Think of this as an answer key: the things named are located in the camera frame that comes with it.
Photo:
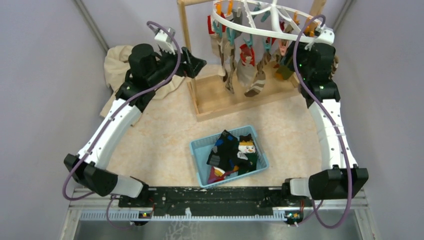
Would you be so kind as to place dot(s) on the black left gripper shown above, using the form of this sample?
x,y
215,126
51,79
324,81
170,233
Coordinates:
x,y
192,70

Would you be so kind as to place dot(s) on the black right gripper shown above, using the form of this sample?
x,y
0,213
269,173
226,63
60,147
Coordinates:
x,y
290,52

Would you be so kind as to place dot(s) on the black blue white sock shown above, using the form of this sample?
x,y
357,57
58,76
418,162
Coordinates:
x,y
223,153

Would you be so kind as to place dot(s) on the maroon pink sock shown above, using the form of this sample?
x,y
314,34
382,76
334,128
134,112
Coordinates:
x,y
217,174

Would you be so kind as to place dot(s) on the brown green argyle sock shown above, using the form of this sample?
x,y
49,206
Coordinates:
x,y
229,50

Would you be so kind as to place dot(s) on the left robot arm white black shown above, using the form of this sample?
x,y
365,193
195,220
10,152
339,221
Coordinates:
x,y
138,74

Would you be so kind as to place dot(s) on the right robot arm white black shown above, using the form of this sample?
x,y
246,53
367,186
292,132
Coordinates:
x,y
340,172

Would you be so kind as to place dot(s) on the pink hanger clip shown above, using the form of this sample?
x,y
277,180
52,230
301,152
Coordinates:
x,y
283,46

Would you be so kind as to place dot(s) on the teal hanger clip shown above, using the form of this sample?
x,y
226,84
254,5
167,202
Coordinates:
x,y
249,41

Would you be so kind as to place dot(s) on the white plastic sock hanger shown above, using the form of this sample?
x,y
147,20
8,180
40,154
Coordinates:
x,y
266,19

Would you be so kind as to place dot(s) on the cream brown patch sock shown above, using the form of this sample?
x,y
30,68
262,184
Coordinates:
x,y
217,44

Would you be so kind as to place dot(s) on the brown tan striped sock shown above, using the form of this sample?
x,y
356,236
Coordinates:
x,y
260,77

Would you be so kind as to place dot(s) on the grey red reindeer sock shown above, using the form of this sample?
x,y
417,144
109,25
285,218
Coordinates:
x,y
246,66

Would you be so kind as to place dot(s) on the beige crumpled cloth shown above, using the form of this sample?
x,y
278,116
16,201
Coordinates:
x,y
116,65

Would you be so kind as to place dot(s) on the light blue plastic basket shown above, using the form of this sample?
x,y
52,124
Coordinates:
x,y
201,148

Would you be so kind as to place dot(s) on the wooden hanger stand frame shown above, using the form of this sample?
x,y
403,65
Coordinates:
x,y
209,95

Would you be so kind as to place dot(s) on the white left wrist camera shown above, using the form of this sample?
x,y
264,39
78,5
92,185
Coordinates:
x,y
164,42

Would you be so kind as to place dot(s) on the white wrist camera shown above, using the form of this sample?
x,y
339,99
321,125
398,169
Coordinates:
x,y
164,42
324,35

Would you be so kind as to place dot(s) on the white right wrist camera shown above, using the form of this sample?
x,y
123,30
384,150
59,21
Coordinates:
x,y
324,35

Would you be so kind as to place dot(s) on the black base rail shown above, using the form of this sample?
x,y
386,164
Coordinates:
x,y
196,204

